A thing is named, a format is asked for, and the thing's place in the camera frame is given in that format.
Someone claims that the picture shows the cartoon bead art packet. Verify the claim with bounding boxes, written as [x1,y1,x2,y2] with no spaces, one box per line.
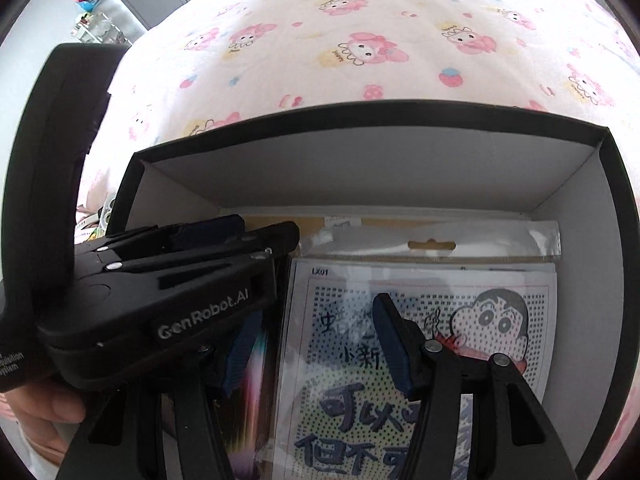
[272,222,562,480]

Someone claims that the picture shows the black cardboard box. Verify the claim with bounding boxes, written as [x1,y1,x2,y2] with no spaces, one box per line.
[102,100,640,480]

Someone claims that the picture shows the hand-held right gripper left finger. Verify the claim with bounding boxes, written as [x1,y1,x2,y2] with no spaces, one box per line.
[55,310,264,480]

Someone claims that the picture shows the pink cartoon printed blanket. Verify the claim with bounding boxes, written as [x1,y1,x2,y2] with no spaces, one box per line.
[75,0,640,443]

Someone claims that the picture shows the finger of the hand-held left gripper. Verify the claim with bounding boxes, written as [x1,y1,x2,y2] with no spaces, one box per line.
[99,221,301,275]
[75,214,247,256]

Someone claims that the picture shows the person's left hand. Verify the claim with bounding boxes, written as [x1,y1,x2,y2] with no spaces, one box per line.
[4,388,88,427]

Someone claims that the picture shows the white metal rack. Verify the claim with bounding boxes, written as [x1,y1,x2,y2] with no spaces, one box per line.
[70,10,147,49]

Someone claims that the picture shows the white buckle watch strap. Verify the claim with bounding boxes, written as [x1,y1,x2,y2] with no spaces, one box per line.
[75,199,119,234]

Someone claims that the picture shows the brown kraft card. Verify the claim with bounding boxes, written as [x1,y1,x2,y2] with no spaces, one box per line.
[240,214,532,234]

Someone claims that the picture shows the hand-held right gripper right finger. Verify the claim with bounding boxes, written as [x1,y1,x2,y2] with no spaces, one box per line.
[372,292,579,480]

